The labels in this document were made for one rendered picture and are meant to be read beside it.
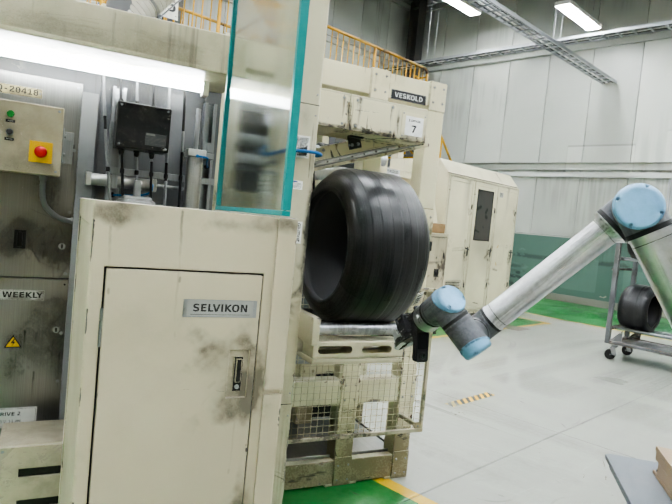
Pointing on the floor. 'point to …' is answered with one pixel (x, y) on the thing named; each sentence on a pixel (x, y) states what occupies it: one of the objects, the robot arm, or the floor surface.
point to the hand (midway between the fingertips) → (398, 349)
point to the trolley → (634, 313)
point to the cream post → (309, 110)
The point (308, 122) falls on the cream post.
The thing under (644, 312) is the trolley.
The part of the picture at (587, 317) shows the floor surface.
